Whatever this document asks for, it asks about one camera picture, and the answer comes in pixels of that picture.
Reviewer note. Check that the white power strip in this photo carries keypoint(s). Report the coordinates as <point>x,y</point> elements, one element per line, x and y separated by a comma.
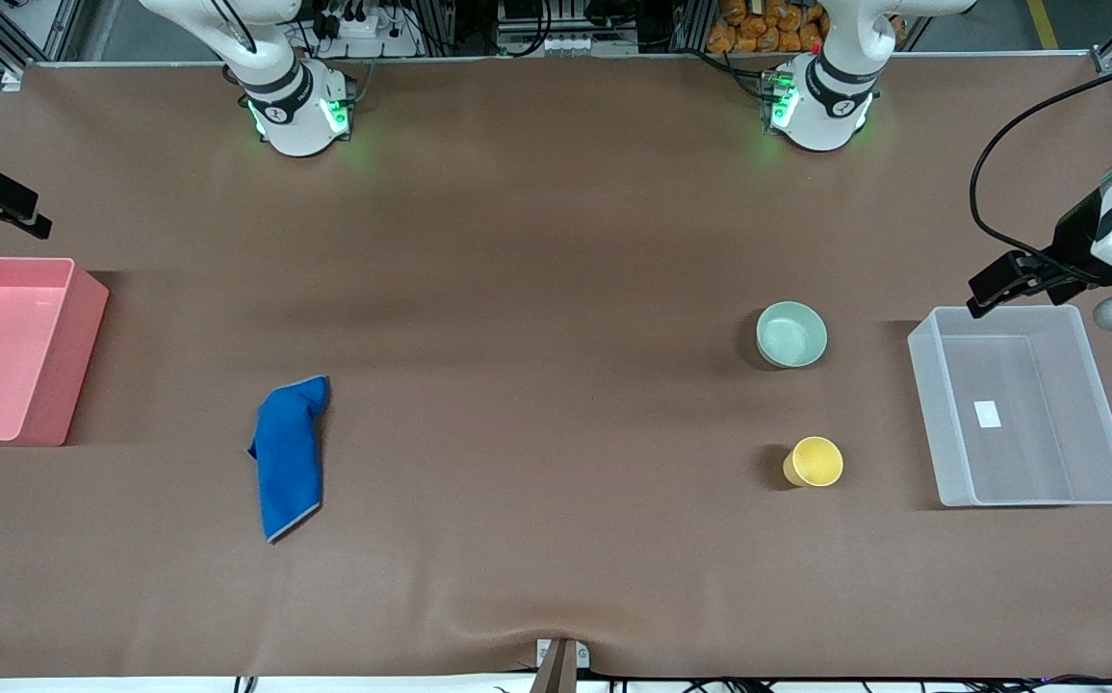
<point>363,29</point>

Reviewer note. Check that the metal table clamp bracket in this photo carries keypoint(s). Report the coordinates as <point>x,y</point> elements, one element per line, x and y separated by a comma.
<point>560,669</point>

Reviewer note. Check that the pale green bowl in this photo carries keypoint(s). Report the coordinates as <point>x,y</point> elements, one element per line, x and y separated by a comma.
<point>791,337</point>

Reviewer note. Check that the yellow cup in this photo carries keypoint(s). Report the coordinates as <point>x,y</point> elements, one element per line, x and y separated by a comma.
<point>814,462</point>

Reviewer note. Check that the white outlet bar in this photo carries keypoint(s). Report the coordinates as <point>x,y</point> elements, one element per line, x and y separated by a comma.
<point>570,44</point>

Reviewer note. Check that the brown table cover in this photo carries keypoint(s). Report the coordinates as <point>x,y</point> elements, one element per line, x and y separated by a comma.
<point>556,385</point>

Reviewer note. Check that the clear plastic bin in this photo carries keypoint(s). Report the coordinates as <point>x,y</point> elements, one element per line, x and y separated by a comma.
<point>1047,462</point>

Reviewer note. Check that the white paper label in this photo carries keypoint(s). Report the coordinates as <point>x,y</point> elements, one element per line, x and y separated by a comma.
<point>987,414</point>

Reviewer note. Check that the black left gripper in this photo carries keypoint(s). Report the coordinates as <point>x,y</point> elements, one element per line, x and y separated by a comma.
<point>1076,234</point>

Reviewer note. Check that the orange snack packet pile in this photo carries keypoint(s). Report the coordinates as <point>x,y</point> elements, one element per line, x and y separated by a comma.
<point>767,29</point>

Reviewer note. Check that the blue cloth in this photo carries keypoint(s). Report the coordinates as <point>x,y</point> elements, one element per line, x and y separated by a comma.
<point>288,462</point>

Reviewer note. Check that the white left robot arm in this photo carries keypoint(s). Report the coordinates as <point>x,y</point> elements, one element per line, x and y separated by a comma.
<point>830,96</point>

